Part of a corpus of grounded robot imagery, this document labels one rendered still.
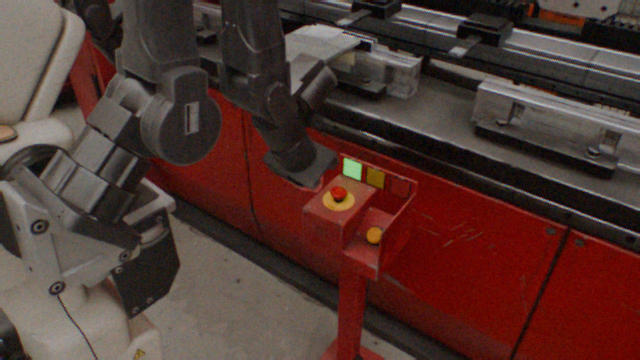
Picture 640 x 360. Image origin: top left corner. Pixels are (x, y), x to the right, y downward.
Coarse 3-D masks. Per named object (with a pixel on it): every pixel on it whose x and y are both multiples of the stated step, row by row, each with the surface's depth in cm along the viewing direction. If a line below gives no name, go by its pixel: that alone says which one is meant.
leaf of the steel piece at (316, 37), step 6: (312, 30) 132; (318, 30) 132; (294, 36) 126; (300, 36) 125; (306, 36) 124; (312, 36) 129; (318, 36) 129; (324, 36) 129; (330, 36) 129; (336, 36) 129; (306, 42) 125; (312, 42) 124; (318, 42) 123; (324, 42) 125
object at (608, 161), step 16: (480, 128) 112; (496, 128) 110; (512, 128) 110; (528, 128) 110; (512, 144) 109; (528, 144) 107; (544, 144) 105; (560, 144) 105; (576, 144) 105; (560, 160) 104; (576, 160) 102; (592, 160) 100; (608, 160) 100; (608, 176) 100
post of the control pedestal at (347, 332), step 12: (348, 276) 120; (360, 276) 119; (348, 288) 122; (360, 288) 122; (348, 300) 125; (360, 300) 126; (348, 312) 128; (360, 312) 130; (348, 324) 131; (360, 324) 134; (348, 336) 134; (360, 336) 139; (348, 348) 137; (360, 348) 143
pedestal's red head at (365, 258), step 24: (360, 192) 112; (312, 216) 107; (336, 216) 105; (360, 216) 110; (384, 216) 111; (408, 216) 109; (312, 240) 111; (336, 240) 106; (360, 240) 110; (384, 240) 100; (360, 264) 106; (384, 264) 106
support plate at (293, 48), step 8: (296, 32) 132; (304, 32) 132; (288, 40) 127; (336, 40) 127; (344, 40) 127; (352, 40) 127; (360, 40) 127; (288, 48) 123; (296, 48) 123; (304, 48) 123; (312, 48) 123; (320, 48) 123; (328, 48) 123; (336, 48) 123; (344, 48) 123; (288, 56) 119; (320, 56) 119; (328, 56) 119; (336, 56) 121
